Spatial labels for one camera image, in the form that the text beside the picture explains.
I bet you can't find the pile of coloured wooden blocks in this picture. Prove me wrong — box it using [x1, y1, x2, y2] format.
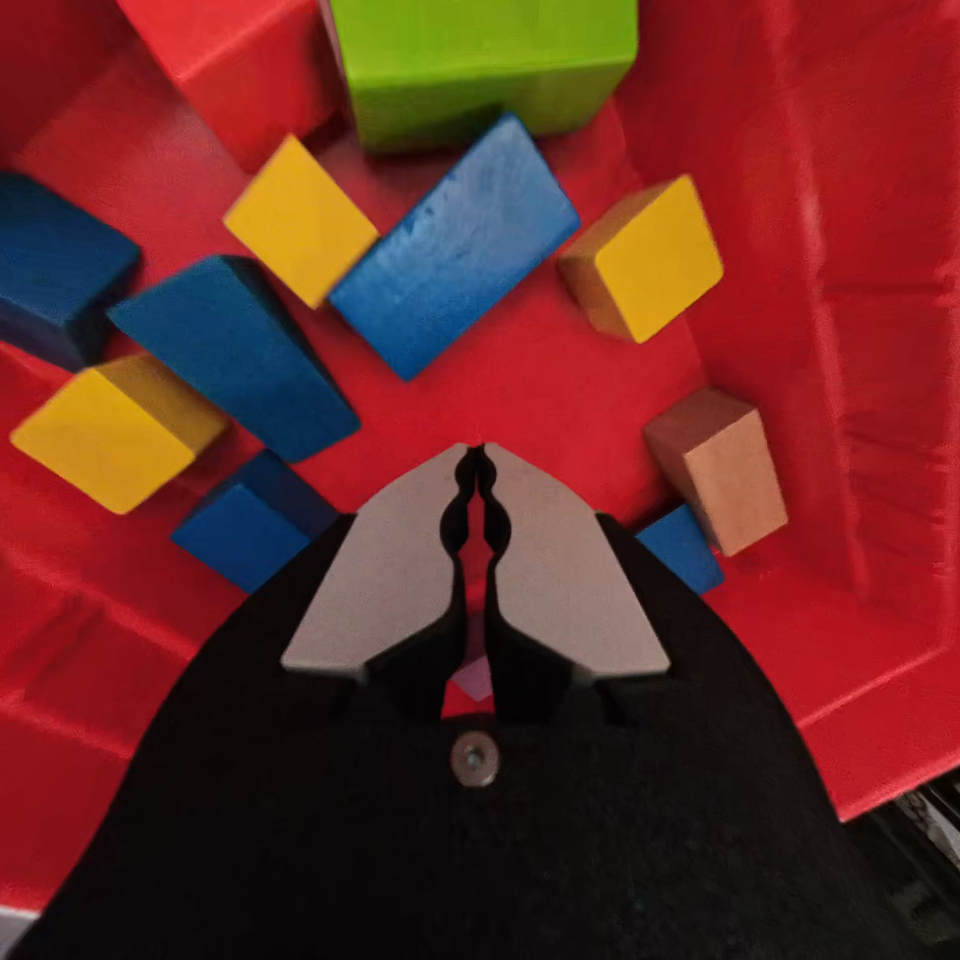
[0, 0, 790, 706]

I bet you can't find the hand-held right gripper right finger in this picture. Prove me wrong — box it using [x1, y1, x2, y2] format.
[477, 444, 672, 709]

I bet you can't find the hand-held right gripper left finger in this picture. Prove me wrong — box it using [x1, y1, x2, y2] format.
[282, 444, 475, 709]

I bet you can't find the red plastic bin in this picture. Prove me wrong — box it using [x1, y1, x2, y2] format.
[0, 0, 960, 913]

